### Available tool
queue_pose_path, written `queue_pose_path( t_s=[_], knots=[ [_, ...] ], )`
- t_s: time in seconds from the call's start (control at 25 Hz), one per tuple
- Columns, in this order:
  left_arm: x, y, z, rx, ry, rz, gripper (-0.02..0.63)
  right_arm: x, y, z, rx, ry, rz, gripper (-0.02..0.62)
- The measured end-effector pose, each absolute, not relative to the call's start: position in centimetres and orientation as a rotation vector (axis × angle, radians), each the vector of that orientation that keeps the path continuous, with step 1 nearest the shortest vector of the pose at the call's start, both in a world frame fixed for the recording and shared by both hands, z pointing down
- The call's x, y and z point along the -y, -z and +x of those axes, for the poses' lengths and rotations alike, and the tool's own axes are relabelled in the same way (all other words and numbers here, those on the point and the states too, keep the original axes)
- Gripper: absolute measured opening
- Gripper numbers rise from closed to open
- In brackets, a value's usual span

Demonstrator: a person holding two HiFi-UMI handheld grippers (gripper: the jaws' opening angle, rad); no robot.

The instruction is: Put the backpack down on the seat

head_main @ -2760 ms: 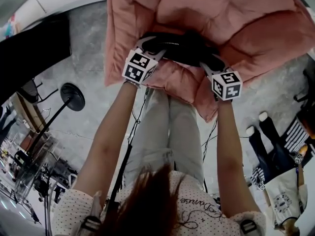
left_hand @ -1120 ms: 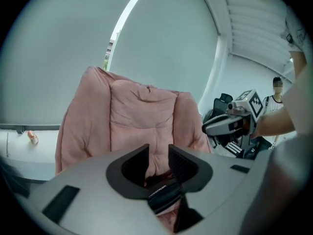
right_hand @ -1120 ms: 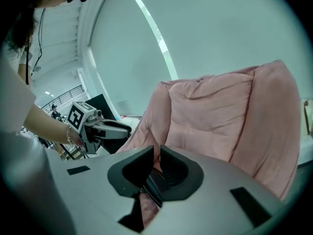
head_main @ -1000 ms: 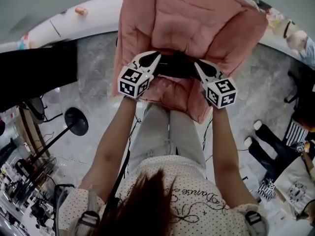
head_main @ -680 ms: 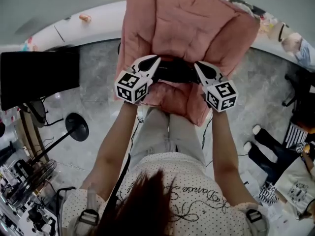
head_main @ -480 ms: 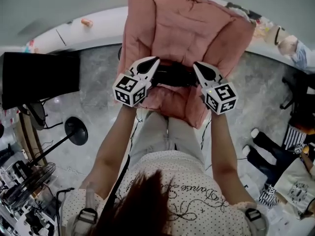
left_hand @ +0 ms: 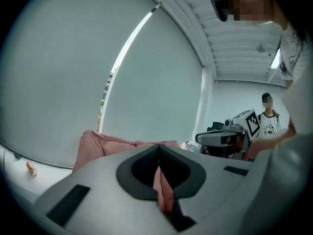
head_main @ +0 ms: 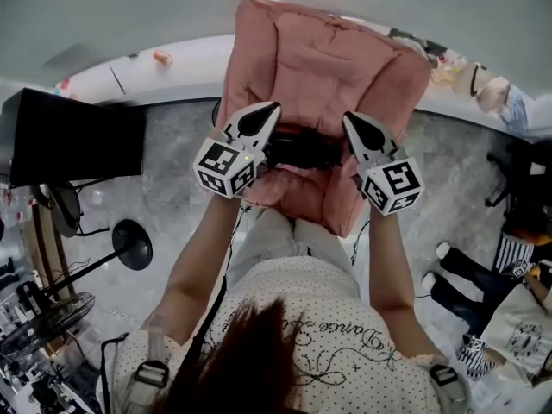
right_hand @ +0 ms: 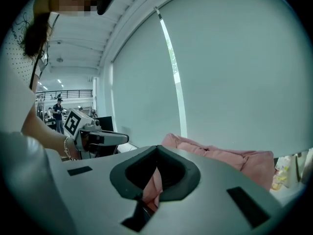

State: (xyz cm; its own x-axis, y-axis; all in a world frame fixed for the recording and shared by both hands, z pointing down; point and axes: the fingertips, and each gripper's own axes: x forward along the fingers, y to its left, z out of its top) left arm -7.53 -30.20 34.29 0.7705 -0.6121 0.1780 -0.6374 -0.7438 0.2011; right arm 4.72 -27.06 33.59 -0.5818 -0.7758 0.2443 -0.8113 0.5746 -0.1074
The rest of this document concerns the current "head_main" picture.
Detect pink cushioned chair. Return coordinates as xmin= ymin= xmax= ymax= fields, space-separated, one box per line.
xmin=213 ymin=0 xmax=432 ymax=236

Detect black office chair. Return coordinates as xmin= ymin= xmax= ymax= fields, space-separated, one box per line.
xmin=485 ymin=138 xmax=552 ymax=232

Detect cream tote bag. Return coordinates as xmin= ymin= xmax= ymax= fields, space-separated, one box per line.
xmin=478 ymin=282 xmax=552 ymax=387

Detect person's right forearm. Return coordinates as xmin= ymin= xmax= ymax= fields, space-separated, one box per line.
xmin=368 ymin=211 xmax=417 ymax=323

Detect black bag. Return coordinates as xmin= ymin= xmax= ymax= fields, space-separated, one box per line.
xmin=262 ymin=127 xmax=346 ymax=171

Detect person's left forearm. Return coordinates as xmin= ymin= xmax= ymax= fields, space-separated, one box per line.
xmin=166 ymin=194 xmax=241 ymax=314

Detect black standing fan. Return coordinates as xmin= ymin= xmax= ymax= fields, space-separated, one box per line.
xmin=0 ymin=218 xmax=154 ymax=360

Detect black floor cable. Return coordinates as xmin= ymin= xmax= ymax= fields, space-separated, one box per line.
xmin=351 ymin=220 xmax=372 ymax=267

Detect blue cloth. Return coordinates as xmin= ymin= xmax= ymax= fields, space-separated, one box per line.
xmin=499 ymin=86 xmax=530 ymax=133

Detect black monitor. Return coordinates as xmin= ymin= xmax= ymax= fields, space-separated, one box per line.
xmin=0 ymin=87 xmax=146 ymax=189

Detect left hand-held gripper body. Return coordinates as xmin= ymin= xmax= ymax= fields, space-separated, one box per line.
xmin=192 ymin=128 xmax=267 ymax=199

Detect gray harness strap with buckle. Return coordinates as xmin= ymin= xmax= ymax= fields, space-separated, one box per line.
xmin=131 ymin=321 xmax=170 ymax=405
xmin=429 ymin=363 xmax=469 ymax=414

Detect black head strap cable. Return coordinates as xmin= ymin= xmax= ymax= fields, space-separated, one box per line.
xmin=189 ymin=273 xmax=229 ymax=361

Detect white dotted shirt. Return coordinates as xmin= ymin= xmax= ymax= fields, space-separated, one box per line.
xmin=111 ymin=256 xmax=471 ymax=414

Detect beige handbag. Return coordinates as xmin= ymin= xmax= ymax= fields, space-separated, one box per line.
xmin=467 ymin=60 xmax=512 ymax=111

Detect gray trousers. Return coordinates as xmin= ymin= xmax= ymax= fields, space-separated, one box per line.
xmin=226 ymin=207 xmax=359 ymax=284

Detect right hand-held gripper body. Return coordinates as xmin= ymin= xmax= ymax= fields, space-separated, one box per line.
xmin=356 ymin=143 xmax=426 ymax=217

